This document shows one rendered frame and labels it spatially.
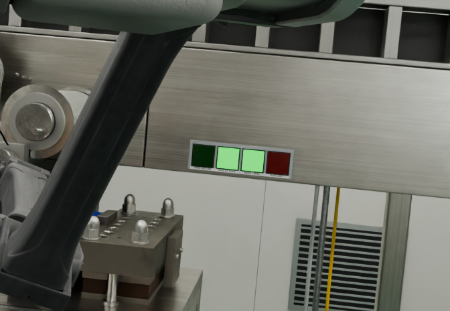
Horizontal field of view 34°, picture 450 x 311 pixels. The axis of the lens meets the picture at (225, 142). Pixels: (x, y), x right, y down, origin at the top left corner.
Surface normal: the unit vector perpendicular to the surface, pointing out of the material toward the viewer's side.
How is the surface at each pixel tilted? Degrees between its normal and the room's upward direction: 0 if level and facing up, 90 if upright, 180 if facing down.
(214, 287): 90
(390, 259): 90
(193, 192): 90
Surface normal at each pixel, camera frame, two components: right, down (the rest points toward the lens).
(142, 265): -0.09, 0.06
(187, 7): 0.24, 0.54
